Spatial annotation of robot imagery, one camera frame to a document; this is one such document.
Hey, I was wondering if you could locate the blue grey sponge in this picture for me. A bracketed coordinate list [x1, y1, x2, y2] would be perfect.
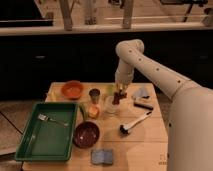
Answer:
[91, 149, 113, 165]

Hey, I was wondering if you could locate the metal cup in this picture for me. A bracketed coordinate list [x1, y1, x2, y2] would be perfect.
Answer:
[89, 88, 100, 104]

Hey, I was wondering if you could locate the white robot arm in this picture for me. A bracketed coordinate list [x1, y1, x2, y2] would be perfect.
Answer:
[115, 39, 213, 171]

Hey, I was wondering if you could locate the orange plastic bowl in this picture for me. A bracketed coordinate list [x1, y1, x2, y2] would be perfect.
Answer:
[61, 80, 83, 99]

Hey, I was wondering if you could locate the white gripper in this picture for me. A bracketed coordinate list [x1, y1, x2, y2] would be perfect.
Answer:
[115, 70, 134, 96]

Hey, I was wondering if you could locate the white handled dish brush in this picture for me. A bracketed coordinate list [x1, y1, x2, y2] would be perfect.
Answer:
[120, 112, 151, 135]

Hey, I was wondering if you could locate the green vegetable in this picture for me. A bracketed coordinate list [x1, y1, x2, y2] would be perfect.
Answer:
[78, 103, 88, 121]

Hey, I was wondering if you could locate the black marker pen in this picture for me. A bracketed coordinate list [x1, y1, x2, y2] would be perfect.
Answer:
[134, 103, 154, 110]

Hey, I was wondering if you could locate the grey blue cloth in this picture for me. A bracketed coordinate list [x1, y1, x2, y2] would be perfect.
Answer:
[132, 88, 149, 99]

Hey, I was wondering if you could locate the dark maroon bowl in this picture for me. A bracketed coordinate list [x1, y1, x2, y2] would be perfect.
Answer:
[73, 121, 100, 148]

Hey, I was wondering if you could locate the orange fruit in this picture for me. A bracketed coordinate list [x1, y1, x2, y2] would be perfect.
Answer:
[88, 106, 99, 119]

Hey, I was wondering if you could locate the silver metal fork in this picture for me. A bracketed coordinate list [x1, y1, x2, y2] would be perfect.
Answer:
[38, 114, 68, 127]

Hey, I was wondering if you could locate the green plastic tray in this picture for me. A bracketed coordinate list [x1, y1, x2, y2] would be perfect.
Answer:
[15, 102, 78, 162]

